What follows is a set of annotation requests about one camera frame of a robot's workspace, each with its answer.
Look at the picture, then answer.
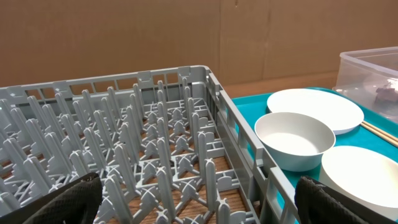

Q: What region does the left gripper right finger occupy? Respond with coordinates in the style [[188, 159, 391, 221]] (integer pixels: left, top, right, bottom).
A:
[[294, 175, 397, 224]]

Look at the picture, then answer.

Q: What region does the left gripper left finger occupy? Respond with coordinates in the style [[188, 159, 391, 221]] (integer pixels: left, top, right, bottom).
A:
[[1, 172, 103, 224]]

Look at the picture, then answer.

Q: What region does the grey bowl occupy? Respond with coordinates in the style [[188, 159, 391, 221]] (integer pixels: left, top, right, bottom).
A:
[[254, 112, 336, 172]]

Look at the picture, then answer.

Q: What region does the large white plate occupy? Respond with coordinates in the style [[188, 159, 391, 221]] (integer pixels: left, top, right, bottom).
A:
[[267, 88, 364, 135]]

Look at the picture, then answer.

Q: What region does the left wooden chopstick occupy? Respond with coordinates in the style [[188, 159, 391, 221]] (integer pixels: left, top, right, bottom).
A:
[[359, 123, 398, 149]]

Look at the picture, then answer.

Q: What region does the wooden chopstick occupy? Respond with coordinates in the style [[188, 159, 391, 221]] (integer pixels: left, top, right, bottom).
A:
[[362, 120, 398, 143], [359, 123, 398, 149]]

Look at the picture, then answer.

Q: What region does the right wooden chopstick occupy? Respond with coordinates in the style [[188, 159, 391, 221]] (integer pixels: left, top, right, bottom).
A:
[[362, 120, 398, 143]]

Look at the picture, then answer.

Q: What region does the grey plastic dish rack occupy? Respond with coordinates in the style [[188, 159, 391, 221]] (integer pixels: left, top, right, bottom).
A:
[[1, 65, 278, 223]]

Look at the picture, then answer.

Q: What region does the clear plastic bin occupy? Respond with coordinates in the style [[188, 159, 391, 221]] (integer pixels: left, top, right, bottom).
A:
[[333, 47, 397, 123]]

